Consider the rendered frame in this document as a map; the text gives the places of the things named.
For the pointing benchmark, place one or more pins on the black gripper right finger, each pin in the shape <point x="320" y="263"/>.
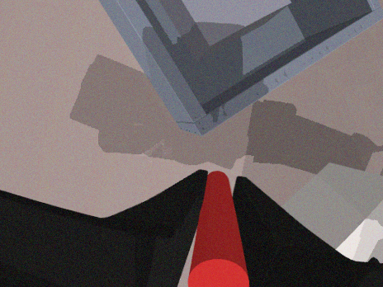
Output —
<point x="280" y="252"/>

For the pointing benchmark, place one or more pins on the red peg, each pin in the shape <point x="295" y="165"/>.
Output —
<point x="217" y="259"/>

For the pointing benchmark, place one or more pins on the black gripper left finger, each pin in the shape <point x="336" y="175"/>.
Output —
<point x="146" y="245"/>

